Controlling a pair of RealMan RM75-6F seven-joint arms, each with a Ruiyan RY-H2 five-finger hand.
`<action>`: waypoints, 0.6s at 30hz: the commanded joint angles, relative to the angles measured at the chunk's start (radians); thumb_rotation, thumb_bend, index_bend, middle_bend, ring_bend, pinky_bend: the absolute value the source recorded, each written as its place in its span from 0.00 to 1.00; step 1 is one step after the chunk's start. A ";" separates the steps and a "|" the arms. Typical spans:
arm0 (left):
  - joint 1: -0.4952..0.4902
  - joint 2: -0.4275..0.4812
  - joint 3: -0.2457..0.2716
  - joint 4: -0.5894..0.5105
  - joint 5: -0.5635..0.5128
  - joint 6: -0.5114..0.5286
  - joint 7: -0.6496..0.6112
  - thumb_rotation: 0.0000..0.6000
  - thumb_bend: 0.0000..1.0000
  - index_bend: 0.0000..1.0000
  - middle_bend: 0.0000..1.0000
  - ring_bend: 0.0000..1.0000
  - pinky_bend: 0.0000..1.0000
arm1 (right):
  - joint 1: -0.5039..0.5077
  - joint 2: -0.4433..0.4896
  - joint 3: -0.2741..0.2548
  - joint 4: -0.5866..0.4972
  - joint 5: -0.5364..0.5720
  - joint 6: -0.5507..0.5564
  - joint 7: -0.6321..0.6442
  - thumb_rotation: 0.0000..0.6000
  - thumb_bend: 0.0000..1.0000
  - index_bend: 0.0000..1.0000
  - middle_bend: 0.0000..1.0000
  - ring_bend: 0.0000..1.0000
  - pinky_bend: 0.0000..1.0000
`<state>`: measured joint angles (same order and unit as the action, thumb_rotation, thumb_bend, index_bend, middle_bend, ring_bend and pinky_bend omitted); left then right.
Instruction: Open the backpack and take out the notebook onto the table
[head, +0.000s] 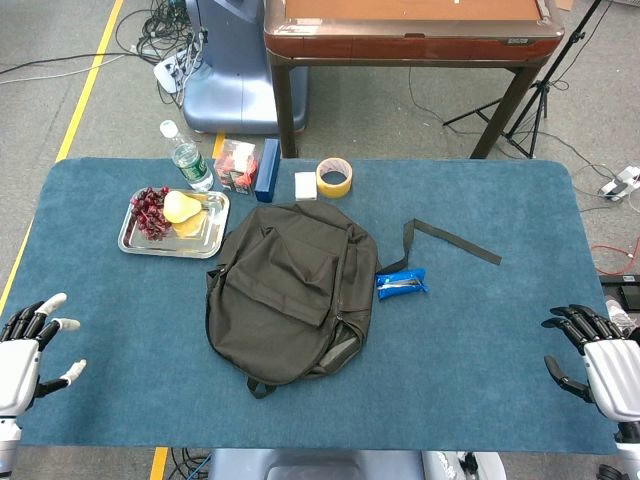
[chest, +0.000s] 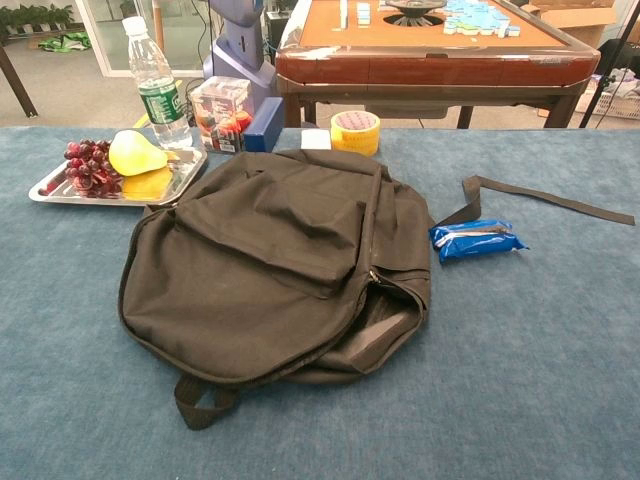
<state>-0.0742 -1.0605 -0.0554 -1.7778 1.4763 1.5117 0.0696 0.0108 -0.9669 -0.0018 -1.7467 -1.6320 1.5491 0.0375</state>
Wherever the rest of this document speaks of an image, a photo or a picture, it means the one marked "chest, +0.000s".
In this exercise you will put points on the long blue box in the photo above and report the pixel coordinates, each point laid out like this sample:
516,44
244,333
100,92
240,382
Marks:
262,127

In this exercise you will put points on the clear plastic water bottle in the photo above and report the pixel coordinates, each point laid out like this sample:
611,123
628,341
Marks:
157,100

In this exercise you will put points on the yellow pear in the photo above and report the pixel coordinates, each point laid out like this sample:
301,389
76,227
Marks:
132,155

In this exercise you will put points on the white plastic basket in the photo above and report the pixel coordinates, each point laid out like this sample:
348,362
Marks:
612,105

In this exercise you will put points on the brown mahjong table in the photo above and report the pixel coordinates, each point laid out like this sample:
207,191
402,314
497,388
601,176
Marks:
435,65

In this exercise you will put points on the row of green plants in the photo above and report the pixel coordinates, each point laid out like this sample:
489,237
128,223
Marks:
35,17

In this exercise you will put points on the yellow tape roll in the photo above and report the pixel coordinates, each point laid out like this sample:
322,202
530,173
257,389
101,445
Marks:
355,132

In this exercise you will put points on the cardboard box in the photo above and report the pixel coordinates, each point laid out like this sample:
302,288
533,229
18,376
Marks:
580,22

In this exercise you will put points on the green cloth bundle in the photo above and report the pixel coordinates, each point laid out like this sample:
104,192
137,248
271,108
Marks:
65,42

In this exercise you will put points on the blue grey machine pedestal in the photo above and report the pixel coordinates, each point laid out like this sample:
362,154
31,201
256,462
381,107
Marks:
240,55

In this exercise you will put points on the small white block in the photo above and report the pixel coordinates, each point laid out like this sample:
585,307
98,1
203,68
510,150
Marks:
316,140

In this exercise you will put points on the black fabric backpack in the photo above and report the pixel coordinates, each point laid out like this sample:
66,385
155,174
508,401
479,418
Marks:
250,250

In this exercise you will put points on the dark table leg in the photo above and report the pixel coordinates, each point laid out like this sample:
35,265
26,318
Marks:
20,85

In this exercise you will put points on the blue cookie packet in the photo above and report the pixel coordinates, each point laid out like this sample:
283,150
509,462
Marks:
475,242

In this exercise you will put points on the stainless steel tray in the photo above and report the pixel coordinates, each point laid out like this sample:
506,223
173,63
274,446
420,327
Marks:
190,165

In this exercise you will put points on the black tripod stand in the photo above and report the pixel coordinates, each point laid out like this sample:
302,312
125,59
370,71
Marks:
607,65

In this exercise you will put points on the clear plastic box red contents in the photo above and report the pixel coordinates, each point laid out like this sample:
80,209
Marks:
222,112

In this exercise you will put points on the blue carpet table mat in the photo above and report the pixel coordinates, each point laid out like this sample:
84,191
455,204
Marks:
525,350

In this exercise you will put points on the red grape bunch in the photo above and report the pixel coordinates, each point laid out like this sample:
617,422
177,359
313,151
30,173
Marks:
90,167

